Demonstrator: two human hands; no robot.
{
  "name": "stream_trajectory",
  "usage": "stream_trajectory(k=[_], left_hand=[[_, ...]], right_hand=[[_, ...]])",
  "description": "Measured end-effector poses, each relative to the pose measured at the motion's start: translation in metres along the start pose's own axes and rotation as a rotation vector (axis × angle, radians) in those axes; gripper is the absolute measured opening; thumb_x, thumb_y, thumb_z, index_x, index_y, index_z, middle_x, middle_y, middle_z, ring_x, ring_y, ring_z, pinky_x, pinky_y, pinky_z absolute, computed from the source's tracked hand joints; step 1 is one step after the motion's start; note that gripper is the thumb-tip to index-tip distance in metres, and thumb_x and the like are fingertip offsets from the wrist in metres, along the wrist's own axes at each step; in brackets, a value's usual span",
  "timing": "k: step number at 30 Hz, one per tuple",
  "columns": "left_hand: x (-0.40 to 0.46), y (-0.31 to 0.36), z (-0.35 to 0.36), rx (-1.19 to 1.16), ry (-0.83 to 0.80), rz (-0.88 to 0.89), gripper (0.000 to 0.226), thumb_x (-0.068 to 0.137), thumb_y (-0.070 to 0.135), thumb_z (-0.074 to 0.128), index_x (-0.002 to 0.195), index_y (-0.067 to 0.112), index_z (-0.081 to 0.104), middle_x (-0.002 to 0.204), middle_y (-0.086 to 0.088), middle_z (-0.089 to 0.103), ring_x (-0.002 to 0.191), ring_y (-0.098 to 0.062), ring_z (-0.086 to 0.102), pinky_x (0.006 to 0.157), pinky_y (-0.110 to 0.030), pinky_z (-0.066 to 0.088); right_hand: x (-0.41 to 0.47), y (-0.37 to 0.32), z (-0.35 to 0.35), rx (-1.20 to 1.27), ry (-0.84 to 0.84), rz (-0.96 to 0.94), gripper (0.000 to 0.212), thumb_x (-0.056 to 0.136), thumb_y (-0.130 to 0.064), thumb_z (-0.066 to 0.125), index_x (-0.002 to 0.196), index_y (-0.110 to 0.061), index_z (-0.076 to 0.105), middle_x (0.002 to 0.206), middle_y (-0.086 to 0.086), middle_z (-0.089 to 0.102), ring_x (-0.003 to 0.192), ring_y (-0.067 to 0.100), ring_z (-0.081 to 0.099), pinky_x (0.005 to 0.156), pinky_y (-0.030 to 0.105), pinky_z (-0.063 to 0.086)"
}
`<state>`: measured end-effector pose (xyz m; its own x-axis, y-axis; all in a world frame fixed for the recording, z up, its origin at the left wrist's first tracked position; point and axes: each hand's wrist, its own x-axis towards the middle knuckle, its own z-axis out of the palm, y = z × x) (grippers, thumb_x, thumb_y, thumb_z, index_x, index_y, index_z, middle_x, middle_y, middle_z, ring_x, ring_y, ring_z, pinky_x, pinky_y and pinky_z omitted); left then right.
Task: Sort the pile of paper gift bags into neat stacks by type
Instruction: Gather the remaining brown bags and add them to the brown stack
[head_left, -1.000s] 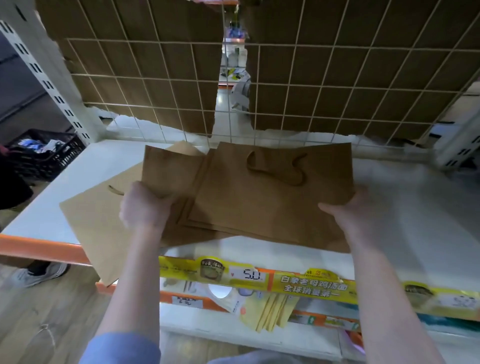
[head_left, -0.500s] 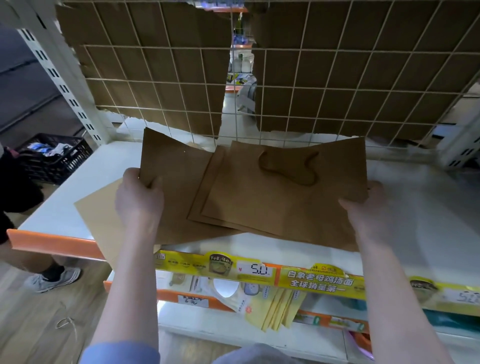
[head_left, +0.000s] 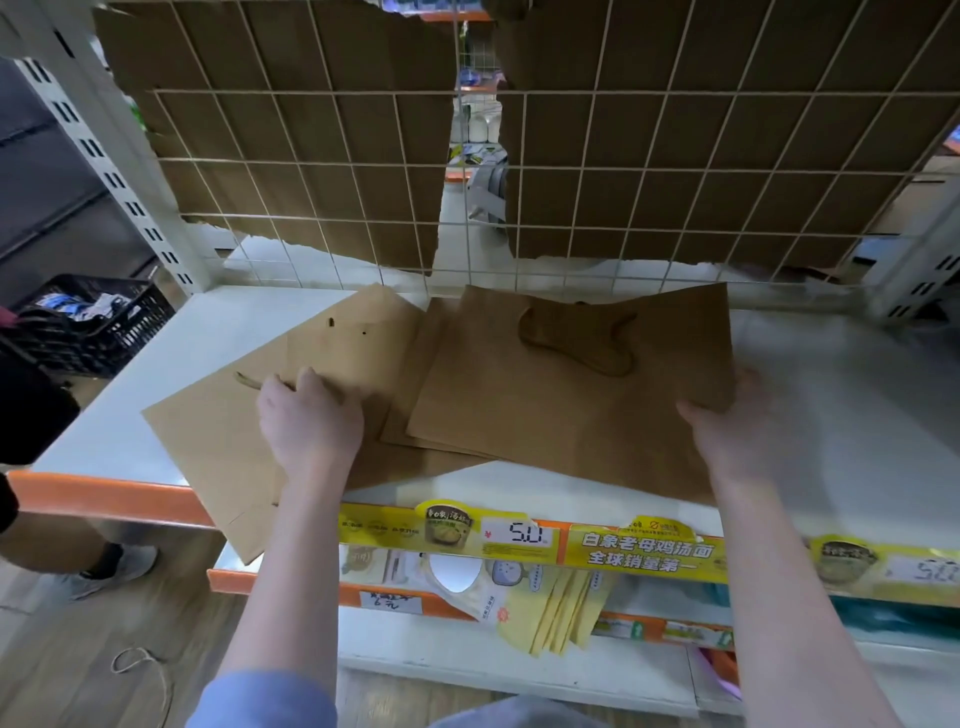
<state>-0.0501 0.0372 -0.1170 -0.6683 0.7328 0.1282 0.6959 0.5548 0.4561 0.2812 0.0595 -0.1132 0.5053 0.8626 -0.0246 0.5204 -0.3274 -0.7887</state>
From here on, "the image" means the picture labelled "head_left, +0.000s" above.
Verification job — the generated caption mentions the person's right hand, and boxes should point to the person's right hand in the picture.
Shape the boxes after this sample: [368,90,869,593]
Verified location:
[677,367,786,486]

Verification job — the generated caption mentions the person's left hand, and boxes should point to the person's left hand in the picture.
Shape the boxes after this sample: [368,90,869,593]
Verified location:
[257,367,367,481]

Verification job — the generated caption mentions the large brown paper bag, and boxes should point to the large brown paper bag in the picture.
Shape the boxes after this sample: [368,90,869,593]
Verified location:
[141,283,485,567]

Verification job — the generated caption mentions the brown paper bag with handle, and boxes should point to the brown paper bag with handle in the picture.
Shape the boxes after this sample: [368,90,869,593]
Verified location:
[405,281,740,507]

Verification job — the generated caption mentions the person's left forearm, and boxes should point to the person's left forearm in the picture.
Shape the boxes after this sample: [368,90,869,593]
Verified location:
[213,457,363,699]

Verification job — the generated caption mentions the person's right forearm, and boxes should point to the person's right forearm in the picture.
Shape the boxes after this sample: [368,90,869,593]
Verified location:
[705,456,910,728]

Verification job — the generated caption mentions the white metal shelf board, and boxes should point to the white metal shelf board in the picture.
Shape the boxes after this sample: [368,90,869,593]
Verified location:
[30,283,960,560]

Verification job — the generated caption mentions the long yellow shelf label strip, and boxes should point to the long yellow shelf label strip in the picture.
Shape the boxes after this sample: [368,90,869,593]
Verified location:
[337,500,730,586]

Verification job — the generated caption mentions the handwritten white price tag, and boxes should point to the handwritten white price tag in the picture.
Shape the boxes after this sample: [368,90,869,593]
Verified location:
[357,589,426,618]

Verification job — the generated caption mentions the short yellow shelf label strip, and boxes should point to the short yellow shelf label strip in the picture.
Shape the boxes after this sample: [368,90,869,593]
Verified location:
[806,533,960,610]

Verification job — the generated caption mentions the white printed price tag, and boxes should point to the white printed price tag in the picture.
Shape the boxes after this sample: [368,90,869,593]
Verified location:
[480,517,561,550]
[885,558,960,588]

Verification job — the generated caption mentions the white packet with window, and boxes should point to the white packet with window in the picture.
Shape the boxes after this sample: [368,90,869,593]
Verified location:
[418,552,513,625]

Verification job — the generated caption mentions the bunch of yellow packets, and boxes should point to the bunch of yellow packets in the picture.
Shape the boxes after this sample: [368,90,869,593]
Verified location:
[498,565,618,659]

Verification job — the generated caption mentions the black plastic crate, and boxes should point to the black plastic crate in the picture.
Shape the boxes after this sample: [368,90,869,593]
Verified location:
[11,273,178,381]

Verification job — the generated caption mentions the orange shelf beam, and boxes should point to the orange shelf beam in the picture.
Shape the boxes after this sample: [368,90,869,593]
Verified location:
[6,470,220,531]

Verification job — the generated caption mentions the white slotted shelf upright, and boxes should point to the white slotted shelf upright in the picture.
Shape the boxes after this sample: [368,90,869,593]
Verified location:
[0,0,219,297]
[862,202,960,325]

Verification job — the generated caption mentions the blue white packets in crate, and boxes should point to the blue white packets in crate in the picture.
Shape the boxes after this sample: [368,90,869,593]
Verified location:
[36,291,130,325]

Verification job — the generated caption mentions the background shop goods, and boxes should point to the background shop goods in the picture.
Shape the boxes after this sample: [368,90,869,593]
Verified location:
[448,66,513,228]

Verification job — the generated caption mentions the blue sleeve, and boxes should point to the blue sleeve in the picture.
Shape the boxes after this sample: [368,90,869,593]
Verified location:
[186,669,340,728]

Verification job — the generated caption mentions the white wire grid panel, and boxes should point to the white wire grid panel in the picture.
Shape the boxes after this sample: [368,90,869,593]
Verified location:
[90,0,960,303]

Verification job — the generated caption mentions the loose string loop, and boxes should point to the loose string loop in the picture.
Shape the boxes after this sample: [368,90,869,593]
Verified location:
[110,645,176,723]

